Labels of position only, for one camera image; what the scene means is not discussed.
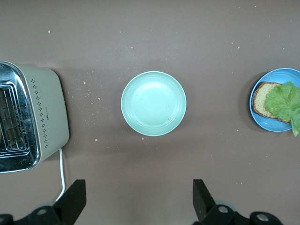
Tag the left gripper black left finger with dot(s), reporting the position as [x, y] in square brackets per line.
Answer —
[75, 204]

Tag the beige chrome toaster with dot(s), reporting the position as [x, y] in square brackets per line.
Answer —
[51, 117]

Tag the brown bread slice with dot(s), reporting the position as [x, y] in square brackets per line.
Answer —
[260, 100]

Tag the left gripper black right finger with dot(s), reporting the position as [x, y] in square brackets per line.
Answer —
[201, 206]

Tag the green lettuce leaf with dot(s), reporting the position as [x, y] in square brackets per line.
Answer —
[283, 100]

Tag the blue round plate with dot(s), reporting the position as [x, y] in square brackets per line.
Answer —
[266, 124]

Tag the green round plate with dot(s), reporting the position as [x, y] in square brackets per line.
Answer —
[153, 103]

